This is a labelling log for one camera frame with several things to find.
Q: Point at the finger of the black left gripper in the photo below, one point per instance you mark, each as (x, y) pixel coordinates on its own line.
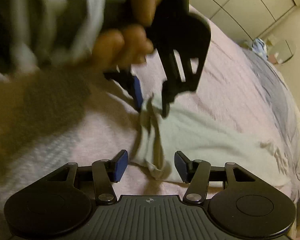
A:
(168, 97)
(130, 83)

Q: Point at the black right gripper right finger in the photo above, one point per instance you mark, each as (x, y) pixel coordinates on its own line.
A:
(184, 166)

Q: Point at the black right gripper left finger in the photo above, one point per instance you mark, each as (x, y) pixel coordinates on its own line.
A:
(117, 166)

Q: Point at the pale green garment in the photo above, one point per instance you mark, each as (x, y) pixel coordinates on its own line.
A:
(198, 136)

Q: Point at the person's left hand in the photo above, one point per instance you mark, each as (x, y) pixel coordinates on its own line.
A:
(128, 45)

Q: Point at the pink grey herringbone bedspread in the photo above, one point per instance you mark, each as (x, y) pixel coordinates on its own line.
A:
(53, 117)

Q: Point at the blue white crumpled cloth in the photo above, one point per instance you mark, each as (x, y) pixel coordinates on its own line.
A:
(259, 47)

